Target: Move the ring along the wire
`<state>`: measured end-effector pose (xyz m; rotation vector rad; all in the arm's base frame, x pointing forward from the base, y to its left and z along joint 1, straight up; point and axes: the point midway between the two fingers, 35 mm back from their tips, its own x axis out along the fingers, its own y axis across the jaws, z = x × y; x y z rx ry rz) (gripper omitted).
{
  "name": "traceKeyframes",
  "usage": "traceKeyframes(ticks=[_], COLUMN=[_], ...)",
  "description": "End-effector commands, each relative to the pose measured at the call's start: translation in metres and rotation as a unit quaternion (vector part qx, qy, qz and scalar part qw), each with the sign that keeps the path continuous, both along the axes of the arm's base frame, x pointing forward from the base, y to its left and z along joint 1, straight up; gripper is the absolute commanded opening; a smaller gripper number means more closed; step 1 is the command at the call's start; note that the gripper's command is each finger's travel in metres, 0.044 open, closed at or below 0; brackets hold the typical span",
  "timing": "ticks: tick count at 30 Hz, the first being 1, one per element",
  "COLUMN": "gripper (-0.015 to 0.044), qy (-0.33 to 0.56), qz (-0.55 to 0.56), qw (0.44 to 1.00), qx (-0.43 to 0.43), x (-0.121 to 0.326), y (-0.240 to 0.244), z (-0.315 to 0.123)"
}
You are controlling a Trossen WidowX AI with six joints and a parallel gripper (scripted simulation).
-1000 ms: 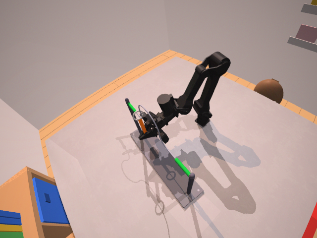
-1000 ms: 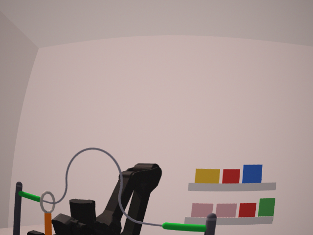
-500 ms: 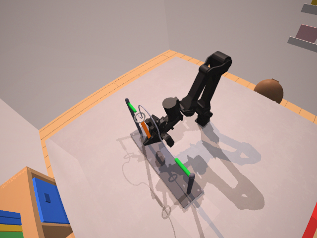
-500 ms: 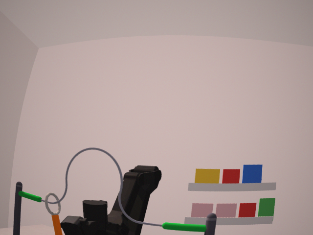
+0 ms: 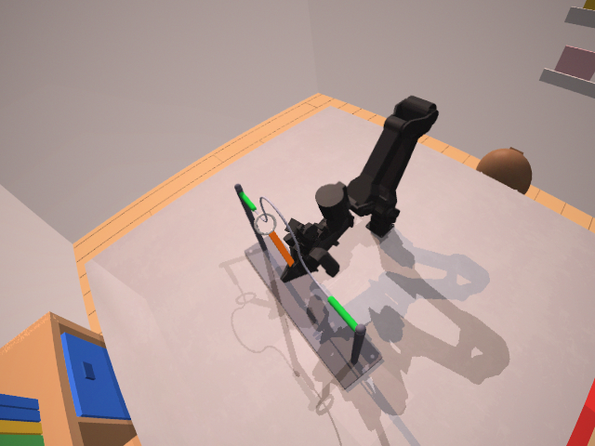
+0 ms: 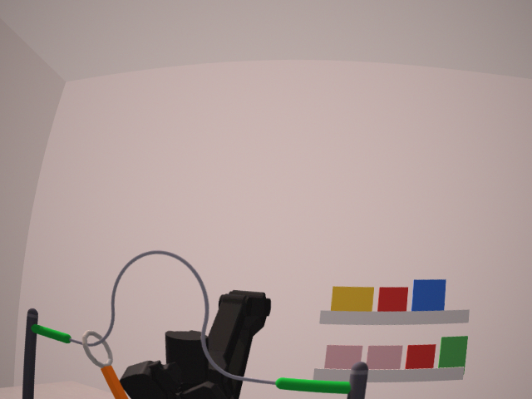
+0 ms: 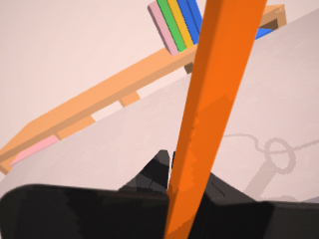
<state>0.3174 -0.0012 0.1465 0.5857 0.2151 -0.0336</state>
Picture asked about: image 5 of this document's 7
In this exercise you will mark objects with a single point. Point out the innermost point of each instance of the orange handle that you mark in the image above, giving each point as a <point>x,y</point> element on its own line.
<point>289,260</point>

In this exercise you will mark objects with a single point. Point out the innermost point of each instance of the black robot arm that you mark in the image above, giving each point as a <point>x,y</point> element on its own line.
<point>374,190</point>

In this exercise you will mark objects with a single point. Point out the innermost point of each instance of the thin grey wire with green sections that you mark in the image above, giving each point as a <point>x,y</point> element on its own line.
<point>329,328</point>

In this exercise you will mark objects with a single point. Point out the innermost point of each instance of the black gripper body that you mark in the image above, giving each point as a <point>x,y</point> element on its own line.
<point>318,255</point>

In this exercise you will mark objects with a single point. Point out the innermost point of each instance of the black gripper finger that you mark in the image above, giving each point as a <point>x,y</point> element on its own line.
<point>293,253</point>
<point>297,269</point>

